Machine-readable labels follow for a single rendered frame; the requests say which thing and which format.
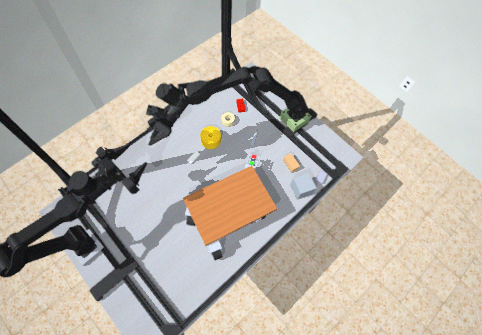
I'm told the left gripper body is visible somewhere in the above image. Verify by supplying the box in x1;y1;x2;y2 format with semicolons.
154;105;182;137

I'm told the white rectangular block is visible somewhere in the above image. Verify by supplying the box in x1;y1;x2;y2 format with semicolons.
187;151;200;164

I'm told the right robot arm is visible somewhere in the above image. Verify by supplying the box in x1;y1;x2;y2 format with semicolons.
0;156;119;278

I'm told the cream roll of tape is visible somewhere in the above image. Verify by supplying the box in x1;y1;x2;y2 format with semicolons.
222;112;235;127

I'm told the red toy brick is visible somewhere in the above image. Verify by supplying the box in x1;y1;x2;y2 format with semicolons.
236;99;245;113

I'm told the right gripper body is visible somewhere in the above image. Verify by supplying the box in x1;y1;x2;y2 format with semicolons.
94;147;140;194

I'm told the tan rectangular block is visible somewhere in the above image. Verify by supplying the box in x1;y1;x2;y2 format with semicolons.
283;153;300;173

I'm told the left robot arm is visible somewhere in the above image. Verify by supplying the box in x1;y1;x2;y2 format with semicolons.
146;66;309;122

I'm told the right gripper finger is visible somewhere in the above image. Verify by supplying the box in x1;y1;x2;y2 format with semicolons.
129;162;147;186
105;144;130;160

